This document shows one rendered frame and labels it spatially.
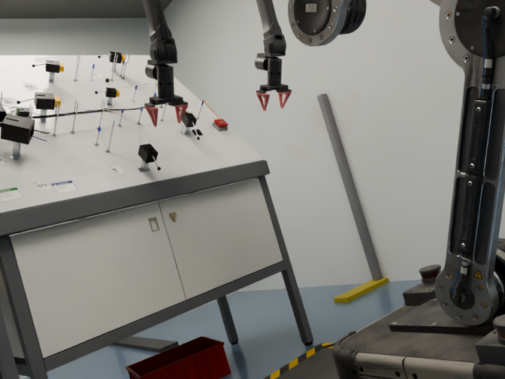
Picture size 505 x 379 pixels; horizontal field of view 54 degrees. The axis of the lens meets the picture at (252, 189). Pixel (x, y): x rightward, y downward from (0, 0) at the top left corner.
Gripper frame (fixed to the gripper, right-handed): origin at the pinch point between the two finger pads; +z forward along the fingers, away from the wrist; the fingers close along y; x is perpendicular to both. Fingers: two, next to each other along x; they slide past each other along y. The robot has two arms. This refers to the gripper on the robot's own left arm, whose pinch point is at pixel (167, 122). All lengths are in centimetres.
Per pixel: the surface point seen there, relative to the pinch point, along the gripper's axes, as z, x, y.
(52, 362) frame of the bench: 65, 20, 55
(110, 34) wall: -9, -279, -100
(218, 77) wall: 20, -187, -150
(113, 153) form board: 15.8, -24.7, 10.7
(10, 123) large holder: -2, -21, 47
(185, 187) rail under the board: 28.3, -4.2, -9.5
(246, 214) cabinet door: 47, -2, -38
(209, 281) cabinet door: 64, 11, -10
